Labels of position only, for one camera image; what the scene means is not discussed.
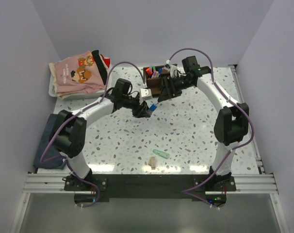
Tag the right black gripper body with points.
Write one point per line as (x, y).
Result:
(178, 84)

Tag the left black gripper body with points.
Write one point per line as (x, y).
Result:
(134, 104)

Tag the blue grey sharpener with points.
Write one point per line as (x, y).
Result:
(153, 107)

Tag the brown wooden desk organizer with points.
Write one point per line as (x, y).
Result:
(155, 84)

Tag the orange black highlighter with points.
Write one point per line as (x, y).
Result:
(147, 72)

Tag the green capped pen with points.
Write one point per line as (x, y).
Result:
(153, 69)

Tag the green transparent case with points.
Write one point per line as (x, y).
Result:
(160, 153)

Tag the beige eraser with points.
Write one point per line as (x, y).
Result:
(152, 161)

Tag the red clear pen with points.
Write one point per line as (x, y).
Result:
(150, 71)

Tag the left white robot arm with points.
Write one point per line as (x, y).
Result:
(69, 130)

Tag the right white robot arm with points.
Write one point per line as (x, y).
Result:
(231, 124)

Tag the black red folded garment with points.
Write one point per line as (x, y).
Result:
(103, 64)

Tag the pink pixel-print shirt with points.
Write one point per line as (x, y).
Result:
(77, 74)

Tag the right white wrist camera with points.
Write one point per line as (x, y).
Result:
(172, 69)

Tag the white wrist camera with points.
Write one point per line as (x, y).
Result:
(145, 94)
(172, 69)

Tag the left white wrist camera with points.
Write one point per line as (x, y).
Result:
(145, 94)

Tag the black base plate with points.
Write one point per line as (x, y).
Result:
(103, 187)

